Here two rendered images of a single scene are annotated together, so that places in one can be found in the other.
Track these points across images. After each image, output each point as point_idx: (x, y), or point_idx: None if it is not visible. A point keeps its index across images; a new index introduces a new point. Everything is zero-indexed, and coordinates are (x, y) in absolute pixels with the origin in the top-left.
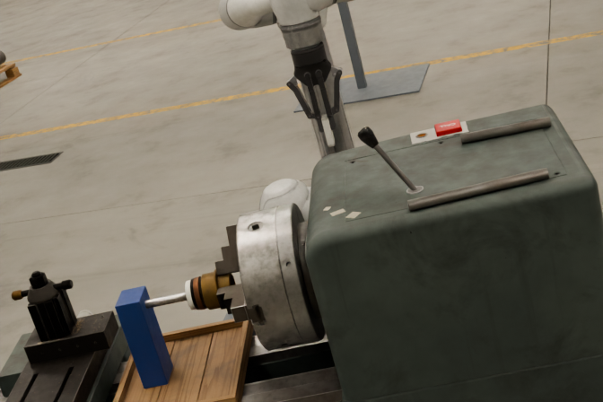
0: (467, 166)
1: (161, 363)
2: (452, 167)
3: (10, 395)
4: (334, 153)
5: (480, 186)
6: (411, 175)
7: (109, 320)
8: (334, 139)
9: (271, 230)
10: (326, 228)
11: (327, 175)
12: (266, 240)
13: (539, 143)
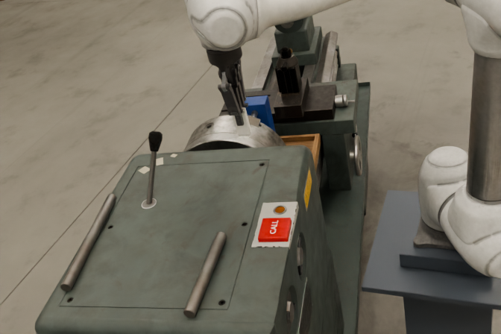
0: (159, 239)
1: None
2: (170, 229)
3: (253, 91)
4: (297, 151)
5: (86, 237)
6: (183, 201)
7: (289, 106)
8: (246, 133)
9: (199, 136)
10: (139, 157)
11: (246, 150)
12: (194, 137)
13: (153, 299)
